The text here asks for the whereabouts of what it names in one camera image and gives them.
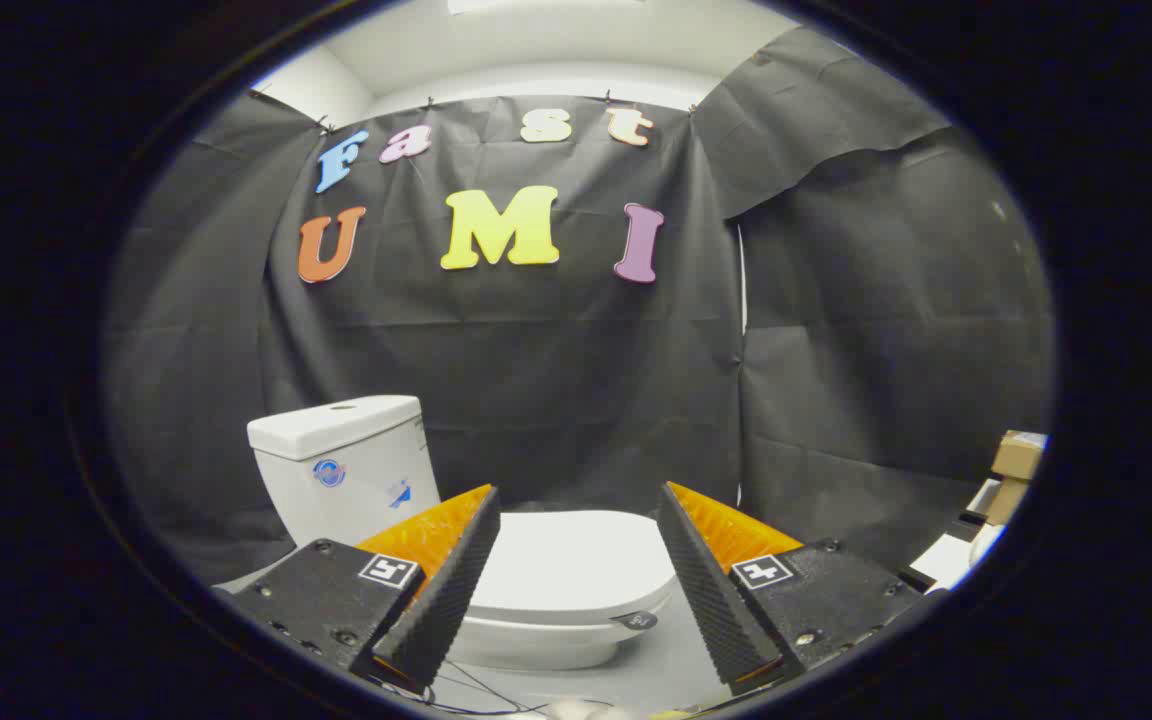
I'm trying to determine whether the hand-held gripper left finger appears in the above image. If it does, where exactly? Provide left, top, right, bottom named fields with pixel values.
left=224, top=484, right=503, bottom=695

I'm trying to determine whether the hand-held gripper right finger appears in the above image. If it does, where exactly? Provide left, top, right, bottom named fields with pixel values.
left=656, top=481, right=939, bottom=698

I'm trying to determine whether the white toilet lid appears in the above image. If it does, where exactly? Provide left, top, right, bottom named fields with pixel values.
left=468, top=509, right=678, bottom=643

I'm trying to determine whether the white flat board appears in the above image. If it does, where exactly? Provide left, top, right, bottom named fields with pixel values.
left=910, top=533, right=985, bottom=592

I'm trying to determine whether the black backdrop cloth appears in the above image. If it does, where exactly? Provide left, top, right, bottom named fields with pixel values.
left=101, top=25, right=1055, bottom=587

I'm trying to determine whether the brown cardboard box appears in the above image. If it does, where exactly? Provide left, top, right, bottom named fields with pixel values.
left=986, top=429, right=1048, bottom=528

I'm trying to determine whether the thin black cable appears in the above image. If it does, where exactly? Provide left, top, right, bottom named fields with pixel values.
left=424, top=658, right=562, bottom=718

